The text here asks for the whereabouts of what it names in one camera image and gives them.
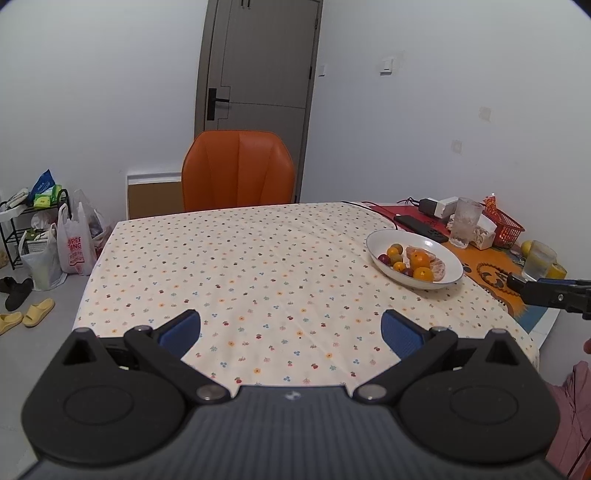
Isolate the orange leather chair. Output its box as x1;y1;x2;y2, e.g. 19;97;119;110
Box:
181;130;296;213

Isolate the black metal rack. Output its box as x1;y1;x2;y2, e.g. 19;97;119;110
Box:
0;188;71;271

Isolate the floral print tablecloth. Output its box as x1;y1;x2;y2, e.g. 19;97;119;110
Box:
71;202;541;393

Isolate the black phone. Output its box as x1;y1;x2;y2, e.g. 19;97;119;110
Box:
396;215;450;244

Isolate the yellow slipper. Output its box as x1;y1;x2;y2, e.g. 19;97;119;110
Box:
23;298;55;328
0;312;24;336

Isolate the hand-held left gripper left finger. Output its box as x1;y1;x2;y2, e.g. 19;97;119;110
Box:
59;309;232;407

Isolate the black cable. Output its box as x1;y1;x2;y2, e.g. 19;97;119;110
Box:
342;198;421;232

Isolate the red table mat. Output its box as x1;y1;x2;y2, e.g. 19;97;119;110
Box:
362;200;451;241

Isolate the red plastic basket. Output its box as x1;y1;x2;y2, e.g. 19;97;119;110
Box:
485;203;526;248

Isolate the person's pink clothing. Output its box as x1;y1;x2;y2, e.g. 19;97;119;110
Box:
542;360;591;480

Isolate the short clear glass cup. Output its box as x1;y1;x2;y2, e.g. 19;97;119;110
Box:
522;240;558;282

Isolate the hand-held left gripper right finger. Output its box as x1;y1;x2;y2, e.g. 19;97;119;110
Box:
353;309;526;407

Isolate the tall clear glass cup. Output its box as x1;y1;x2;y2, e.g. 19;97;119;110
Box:
449;197;484;248

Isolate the orange cartoon mat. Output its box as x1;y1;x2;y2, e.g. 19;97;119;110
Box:
441;240;561;333

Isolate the green packet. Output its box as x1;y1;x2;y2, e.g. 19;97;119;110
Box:
33;185;62;208

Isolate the white-framed brown board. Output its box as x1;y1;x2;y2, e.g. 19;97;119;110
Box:
126;173;185;220

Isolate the white plate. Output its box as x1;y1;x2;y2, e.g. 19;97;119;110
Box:
366;229;465;291

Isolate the white red-print plastic bag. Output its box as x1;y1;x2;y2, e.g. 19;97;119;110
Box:
56;203;99;276

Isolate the grey door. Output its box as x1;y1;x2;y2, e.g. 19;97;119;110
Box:
194;0;322;204

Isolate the black door handle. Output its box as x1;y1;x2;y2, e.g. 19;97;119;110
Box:
208;88;230;121

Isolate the blue bag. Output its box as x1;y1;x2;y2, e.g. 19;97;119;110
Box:
28;170;55;204

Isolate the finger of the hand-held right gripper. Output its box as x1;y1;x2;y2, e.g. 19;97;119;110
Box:
508;272;571;308
536;277;591;288

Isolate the clear plastic bag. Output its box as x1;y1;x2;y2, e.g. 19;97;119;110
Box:
71;189;112;250

